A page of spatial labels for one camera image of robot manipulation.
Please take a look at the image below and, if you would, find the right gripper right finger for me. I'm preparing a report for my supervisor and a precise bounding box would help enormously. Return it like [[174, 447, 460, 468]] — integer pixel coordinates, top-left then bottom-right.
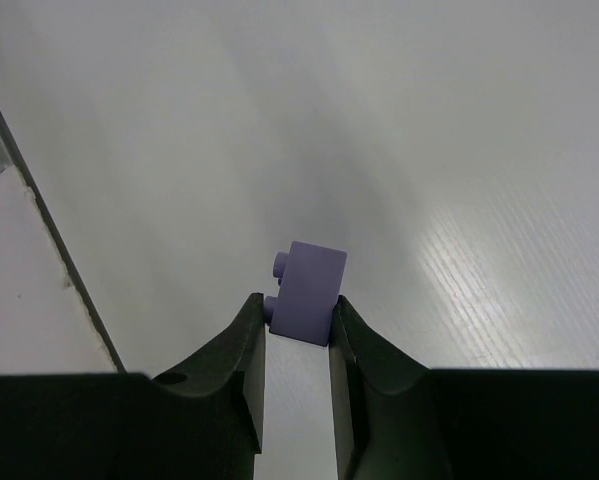
[[329, 298, 599, 479]]

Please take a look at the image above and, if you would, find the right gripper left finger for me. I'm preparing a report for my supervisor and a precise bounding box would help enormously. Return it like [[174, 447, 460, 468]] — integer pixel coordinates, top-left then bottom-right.
[[0, 293, 266, 479]]

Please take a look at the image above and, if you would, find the purple lego brick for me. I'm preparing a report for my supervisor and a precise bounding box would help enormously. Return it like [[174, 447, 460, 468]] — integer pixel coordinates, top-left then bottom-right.
[[263, 241, 347, 347]]

